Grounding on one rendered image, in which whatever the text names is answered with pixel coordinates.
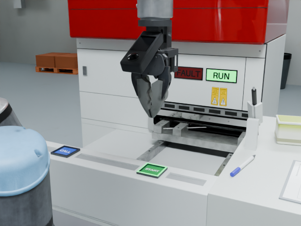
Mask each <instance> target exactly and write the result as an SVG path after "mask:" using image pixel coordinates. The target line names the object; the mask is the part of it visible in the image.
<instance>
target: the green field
mask: <svg viewBox="0 0 301 226"><path fill-rule="evenodd" d="M236 73H237V72H236V71H226V70H208V69H207V80H215V81H226V82H236Z"/></svg>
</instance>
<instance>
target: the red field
mask: <svg viewBox="0 0 301 226"><path fill-rule="evenodd" d="M175 77H179V78H194V79H202V69H195V68H182V67H178V71H177V72H175Z"/></svg>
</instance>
